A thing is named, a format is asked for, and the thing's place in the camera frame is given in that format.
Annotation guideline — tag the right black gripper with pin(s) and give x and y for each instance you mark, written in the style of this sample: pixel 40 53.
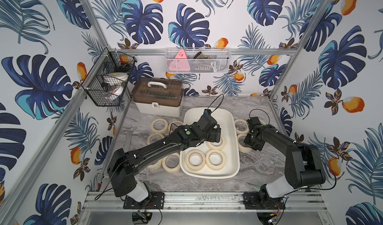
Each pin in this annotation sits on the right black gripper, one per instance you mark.
pixel 258 146

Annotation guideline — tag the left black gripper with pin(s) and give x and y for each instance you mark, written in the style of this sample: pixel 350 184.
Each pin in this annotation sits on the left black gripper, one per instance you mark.
pixel 214 134

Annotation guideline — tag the cream masking tape roll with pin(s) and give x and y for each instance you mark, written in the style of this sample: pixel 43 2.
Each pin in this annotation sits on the cream masking tape roll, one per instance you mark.
pixel 195 160
pixel 241 126
pixel 241 144
pixel 174 125
pixel 155 138
pixel 215 159
pixel 160 126
pixel 156 165
pixel 217 145
pixel 171 163

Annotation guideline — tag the white plastic storage tray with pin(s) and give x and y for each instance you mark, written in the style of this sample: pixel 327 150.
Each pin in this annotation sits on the white plastic storage tray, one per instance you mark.
pixel 226 122

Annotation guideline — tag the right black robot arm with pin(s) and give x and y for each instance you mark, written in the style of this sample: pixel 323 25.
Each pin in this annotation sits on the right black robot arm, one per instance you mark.
pixel 303 166

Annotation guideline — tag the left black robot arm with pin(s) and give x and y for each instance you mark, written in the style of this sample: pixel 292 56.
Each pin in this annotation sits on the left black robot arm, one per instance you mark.
pixel 124 166

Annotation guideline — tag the brown lidded storage case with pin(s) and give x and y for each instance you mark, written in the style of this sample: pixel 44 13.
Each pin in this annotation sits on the brown lidded storage case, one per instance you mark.
pixel 159 96

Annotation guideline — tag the pink triangular item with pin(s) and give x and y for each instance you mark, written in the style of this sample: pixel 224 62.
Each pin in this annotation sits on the pink triangular item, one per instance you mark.
pixel 180 63

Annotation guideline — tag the white item in basket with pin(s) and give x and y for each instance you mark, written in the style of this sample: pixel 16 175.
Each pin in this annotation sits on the white item in basket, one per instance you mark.
pixel 113 84

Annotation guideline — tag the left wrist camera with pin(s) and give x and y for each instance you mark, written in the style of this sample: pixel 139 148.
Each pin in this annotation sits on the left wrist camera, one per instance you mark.
pixel 207 112

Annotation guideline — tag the white mesh wall basket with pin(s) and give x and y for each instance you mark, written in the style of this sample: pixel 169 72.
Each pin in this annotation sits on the white mesh wall basket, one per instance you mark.
pixel 203 60

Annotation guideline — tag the black wire basket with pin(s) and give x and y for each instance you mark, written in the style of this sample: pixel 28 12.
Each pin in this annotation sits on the black wire basket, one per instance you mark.
pixel 108 62

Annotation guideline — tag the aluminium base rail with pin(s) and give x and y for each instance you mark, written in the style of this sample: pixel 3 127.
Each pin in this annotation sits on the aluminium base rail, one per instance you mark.
pixel 208 202

